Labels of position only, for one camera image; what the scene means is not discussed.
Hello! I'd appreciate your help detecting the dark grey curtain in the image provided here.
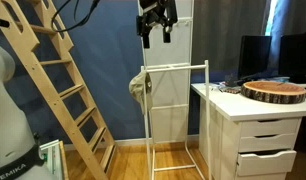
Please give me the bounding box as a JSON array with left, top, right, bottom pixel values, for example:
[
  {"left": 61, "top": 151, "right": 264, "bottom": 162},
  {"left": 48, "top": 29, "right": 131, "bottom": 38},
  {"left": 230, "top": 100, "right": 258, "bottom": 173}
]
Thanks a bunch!
[{"left": 191, "top": 0, "right": 306, "bottom": 76}]

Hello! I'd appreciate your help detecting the white metal mesh rack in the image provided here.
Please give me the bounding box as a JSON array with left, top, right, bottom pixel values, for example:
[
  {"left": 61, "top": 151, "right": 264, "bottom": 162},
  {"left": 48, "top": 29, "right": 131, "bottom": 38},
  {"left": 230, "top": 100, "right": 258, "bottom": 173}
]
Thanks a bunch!
[{"left": 137, "top": 0, "right": 213, "bottom": 180}]

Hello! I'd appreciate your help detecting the small dark desk cup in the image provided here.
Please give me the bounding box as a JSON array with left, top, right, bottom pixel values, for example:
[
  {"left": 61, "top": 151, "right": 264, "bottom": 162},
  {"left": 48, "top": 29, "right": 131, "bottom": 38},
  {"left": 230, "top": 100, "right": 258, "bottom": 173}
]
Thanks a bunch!
[{"left": 224, "top": 73, "right": 239, "bottom": 87}]

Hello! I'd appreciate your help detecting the beige cap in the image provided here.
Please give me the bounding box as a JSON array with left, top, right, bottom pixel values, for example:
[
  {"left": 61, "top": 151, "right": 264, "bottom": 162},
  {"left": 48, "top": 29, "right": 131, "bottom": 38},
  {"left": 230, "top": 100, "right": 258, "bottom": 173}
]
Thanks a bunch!
[{"left": 128, "top": 70, "right": 154, "bottom": 115}]

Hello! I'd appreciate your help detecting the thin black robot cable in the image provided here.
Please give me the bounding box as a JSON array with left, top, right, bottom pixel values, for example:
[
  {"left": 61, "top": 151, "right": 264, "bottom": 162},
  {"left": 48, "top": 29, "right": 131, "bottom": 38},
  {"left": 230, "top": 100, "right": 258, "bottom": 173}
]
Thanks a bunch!
[{"left": 50, "top": 0, "right": 101, "bottom": 33}]

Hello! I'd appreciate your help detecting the light wooden ladder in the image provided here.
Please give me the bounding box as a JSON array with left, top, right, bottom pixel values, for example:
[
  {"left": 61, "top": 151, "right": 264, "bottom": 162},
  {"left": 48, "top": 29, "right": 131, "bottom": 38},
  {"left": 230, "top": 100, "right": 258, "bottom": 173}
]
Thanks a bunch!
[{"left": 0, "top": 0, "right": 117, "bottom": 180}]

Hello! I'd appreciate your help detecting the white desk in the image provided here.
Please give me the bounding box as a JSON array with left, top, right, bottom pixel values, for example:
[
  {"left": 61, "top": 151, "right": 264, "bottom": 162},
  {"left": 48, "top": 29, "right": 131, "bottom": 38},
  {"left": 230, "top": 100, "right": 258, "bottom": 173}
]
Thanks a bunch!
[{"left": 190, "top": 82, "right": 306, "bottom": 180}]

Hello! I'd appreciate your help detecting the aluminium rail with wooden edge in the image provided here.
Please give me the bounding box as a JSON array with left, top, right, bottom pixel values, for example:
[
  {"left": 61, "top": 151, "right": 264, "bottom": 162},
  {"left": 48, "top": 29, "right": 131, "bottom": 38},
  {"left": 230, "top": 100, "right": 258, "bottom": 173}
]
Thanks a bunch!
[{"left": 39, "top": 139, "right": 70, "bottom": 180}]

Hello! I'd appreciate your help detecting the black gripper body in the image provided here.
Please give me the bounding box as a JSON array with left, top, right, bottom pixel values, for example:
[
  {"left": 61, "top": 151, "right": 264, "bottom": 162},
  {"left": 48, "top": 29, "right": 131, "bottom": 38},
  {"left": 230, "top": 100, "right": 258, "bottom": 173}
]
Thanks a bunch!
[{"left": 138, "top": 0, "right": 171, "bottom": 25}]

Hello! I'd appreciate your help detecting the round wood slice with bark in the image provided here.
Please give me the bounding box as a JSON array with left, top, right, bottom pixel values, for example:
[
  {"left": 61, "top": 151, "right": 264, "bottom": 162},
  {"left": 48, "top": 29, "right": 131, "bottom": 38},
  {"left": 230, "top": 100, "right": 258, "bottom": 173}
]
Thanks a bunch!
[{"left": 240, "top": 80, "right": 306, "bottom": 105}]

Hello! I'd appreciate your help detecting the black computer monitor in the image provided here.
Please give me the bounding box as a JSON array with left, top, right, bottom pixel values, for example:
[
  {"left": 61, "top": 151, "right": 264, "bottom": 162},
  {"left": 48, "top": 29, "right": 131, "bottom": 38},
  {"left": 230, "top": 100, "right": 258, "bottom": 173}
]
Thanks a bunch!
[
  {"left": 278, "top": 31, "right": 306, "bottom": 85},
  {"left": 237, "top": 35, "right": 273, "bottom": 82}
]

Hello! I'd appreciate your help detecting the white baseboard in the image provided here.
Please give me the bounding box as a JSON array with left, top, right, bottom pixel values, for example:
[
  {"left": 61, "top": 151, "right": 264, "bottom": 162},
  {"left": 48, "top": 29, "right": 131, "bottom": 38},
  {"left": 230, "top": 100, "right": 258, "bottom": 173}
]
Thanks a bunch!
[{"left": 63, "top": 134, "right": 200, "bottom": 152}]

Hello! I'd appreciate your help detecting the small patterned desk item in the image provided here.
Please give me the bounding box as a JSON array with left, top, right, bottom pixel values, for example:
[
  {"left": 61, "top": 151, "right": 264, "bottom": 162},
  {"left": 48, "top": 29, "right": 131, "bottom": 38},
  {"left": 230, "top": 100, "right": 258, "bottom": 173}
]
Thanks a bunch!
[{"left": 222, "top": 86, "right": 243, "bottom": 95}]

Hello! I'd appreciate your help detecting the white desk drawer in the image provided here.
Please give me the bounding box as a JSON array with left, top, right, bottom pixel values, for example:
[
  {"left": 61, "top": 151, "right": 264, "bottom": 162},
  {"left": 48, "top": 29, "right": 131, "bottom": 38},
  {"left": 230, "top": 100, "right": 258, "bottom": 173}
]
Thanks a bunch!
[
  {"left": 238, "top": 133, "right": 299, "bottom": 154},
  {"left": 235, "top": 149, "right": 298, "bottom": 177},
  {"left": 240, "top": 117, "right": 303, "bottom": 138}
]

